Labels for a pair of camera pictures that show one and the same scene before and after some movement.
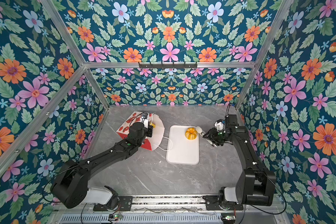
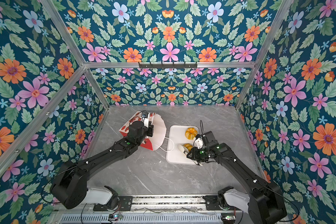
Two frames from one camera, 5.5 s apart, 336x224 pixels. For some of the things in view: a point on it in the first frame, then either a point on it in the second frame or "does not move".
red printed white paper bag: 152,143 does not move
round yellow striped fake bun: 191,133 does not move
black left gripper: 150,130 does not move
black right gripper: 212,136 → 194,154
